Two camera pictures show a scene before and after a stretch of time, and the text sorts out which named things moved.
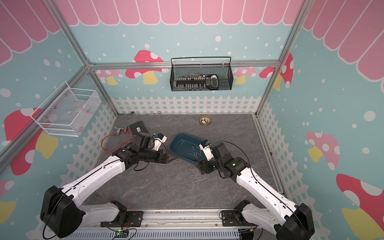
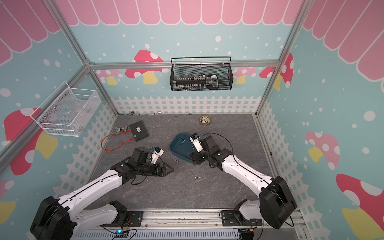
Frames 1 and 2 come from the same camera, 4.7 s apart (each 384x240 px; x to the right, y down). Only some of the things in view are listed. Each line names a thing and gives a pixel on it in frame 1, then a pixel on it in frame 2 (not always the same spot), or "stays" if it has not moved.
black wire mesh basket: x=201 y=77 stays
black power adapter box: x=138 y=127 stays
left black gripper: x=159 y=159 to x=162 y=172
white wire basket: x=67 y=111 stays
